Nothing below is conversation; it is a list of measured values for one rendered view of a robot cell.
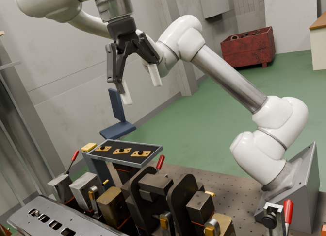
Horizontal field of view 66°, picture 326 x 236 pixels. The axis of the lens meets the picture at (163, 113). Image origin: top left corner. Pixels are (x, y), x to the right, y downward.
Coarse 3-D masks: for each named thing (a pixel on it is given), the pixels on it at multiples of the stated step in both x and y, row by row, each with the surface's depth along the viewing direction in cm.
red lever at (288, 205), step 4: (288, 200) 62; (284, 204) 62; (288, 204) 61; (292, 204) 61; (284, 208) 61; (288, 208) 61; (292, 208) 61; (284, 212) 61; (288, 212) 60; (292, 212) 61; (288, 216) 60; (288, 220) 60; (288, 224) 59; (288, 228) 59; (288, 232) 59
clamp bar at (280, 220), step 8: (264, 208) 53; (272, 208) 53; (280, 208) 52; (264, 216) 51; (272, 216) 52; (280, 216) 52; (264, 224) 51; (272, 224) 50; (280, 224) 52; (272, 232) 55; (280, 232) 53
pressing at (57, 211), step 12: (36, 204) 123; (48, 204) 120; (60, 204) 116; (12, 216) 119; (24, 216) 116; (48, 216) 111; (60, 216) 108; (72, 216) 106; (84, 216) 103; (24, 228) 108; (36, 228) 105; (48, 228) 103; (60, 228) 101; (72, 228) 99; (84, 228) 97; (96, 228) 95; (108, 228) 92
